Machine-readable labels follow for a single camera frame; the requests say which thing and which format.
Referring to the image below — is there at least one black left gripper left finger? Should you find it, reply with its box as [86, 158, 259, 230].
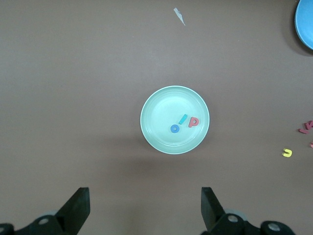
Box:
[0, 187, 90, 235]

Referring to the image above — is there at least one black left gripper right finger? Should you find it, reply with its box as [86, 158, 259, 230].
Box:
[201, 187, 296, 235]

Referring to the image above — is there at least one green round plate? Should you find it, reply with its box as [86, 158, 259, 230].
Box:
[140, 85, 210, 155]

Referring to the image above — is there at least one white paper scrap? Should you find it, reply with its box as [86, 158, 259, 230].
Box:
[173, 7, 186, 26]

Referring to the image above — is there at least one blue round plate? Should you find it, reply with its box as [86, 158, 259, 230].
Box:
[294, 0, 313, 51]

